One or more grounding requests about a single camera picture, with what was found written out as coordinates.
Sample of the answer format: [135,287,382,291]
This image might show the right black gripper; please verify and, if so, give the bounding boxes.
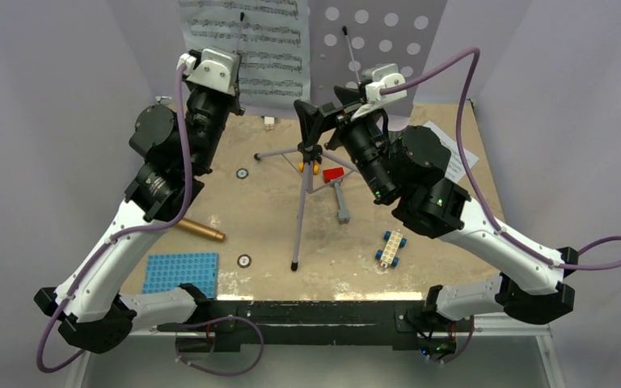
[293,86,395,203]

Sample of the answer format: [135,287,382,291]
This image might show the lilac music stand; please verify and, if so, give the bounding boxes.
[235,0,450,272]

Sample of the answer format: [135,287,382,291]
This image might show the gold microphone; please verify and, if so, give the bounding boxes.
[176,218,226,243]

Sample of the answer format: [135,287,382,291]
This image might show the white sheet music pages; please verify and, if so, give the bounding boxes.
[424,121,467,183]

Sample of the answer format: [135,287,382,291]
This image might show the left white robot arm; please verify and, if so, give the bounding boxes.
[34,85,242,359]

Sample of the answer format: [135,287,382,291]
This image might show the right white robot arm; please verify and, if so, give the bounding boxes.
[294,86,578,329]

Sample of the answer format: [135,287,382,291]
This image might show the blue and white bricks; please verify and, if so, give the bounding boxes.
[264,116,276,131]

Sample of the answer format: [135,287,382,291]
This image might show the red brick yellow wheels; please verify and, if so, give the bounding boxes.
[298,162,320,175]

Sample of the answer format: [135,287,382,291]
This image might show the red and grey brick hammer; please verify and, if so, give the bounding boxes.
[323,167,350,224]

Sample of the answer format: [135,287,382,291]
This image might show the poker chip near centre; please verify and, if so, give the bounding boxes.
[236,168,249,179]

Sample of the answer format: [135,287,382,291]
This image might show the poker chip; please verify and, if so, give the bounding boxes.
[236,168,249,179]
[237,254,252,268]

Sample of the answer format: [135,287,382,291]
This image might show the poker chip near front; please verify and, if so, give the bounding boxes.
[237,254,252,268]

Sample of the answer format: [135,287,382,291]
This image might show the white brick car blue wheels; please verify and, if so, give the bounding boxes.
[375,230,408,268]

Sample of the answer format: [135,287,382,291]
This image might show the light blue building baseplate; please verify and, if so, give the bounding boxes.
[142,252,219,299]

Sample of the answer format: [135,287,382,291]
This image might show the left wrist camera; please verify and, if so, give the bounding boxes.
[177,48,241,97]

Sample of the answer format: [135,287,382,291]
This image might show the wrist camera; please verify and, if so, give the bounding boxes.
[351,63,407,121]
[177,48,241,97]

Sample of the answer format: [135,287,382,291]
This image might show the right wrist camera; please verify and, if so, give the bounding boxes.
[351,63,407,121]

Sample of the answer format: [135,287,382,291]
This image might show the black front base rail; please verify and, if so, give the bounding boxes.
[157,300,474,352]

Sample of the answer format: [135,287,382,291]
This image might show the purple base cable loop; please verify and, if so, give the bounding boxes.
[174,315,265,377]

